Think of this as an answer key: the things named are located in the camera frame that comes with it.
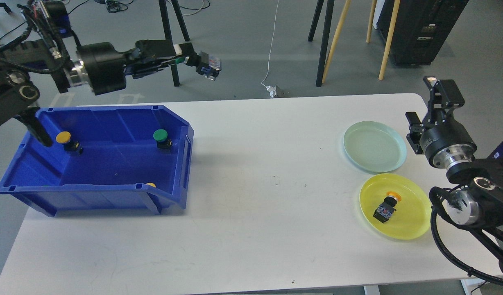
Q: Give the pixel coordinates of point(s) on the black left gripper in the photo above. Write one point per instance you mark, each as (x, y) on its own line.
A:
(105, 67)

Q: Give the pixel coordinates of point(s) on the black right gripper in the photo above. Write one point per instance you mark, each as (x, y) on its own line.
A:
(444, 142)

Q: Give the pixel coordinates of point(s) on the green push button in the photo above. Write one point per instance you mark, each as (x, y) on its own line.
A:
(206, 65)
(163, 143)

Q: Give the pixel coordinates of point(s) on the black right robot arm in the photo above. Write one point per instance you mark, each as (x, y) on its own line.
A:
(475, 204)

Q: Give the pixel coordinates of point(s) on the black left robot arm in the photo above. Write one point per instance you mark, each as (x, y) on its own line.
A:
(49, 46)

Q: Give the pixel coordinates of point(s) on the light green plate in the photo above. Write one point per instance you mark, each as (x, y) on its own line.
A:
(374, 147)

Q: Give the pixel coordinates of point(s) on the yellow plate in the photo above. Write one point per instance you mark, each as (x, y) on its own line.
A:
(412, 218)

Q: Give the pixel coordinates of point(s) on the yellow push button back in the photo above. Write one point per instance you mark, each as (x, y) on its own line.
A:
(70, 145)

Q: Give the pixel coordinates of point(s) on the black cabinet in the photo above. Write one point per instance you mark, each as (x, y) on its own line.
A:
(422, 27)

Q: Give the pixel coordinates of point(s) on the blue plastic bin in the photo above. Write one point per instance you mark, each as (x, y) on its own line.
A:
(119, 157)

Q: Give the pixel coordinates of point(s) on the wooden stand legs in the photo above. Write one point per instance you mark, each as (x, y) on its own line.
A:
(388, 43)

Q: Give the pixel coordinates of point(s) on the black tripod legs right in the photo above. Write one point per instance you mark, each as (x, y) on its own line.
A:
(325, 7)

